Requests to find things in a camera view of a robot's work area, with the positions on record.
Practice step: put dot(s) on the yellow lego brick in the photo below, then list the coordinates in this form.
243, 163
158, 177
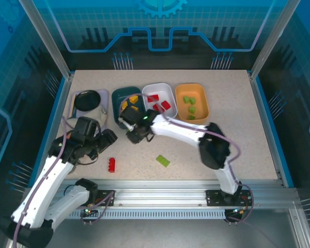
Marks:
133, 99
124, 105
135, 108

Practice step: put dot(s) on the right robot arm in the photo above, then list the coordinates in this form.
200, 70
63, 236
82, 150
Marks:
175, 129

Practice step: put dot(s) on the lavender tray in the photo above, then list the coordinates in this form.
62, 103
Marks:
106, 95

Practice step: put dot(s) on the orange plastic container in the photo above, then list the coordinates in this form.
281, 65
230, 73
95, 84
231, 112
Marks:
202, 103

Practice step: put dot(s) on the aluminium front rail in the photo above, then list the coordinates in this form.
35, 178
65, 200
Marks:
157, 193

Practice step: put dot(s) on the teal plastic container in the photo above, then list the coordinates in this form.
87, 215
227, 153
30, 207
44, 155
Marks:
116, 98

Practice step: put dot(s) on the small LED circuit board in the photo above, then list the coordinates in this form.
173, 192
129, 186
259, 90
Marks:
89, 211
237, 211

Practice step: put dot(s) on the aluminium frame post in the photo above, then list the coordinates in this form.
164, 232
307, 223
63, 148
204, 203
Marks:
273, 38
45, 38

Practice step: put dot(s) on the small green lego brick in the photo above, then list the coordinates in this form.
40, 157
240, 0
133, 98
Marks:
187, 99
193, 101
192, 109

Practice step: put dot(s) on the red lego brick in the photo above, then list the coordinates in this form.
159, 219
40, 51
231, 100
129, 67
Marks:
157, 107
111, 165
153, 98
166, 105

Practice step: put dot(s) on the black round plate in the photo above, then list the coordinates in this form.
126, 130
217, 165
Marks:
87, 100

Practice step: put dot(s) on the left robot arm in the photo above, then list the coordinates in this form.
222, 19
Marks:
49, 178

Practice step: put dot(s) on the white plastic container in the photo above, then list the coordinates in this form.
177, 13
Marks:
170, 93

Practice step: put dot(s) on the long green lego brick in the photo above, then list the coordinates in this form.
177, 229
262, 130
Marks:
163, 161
191, 117

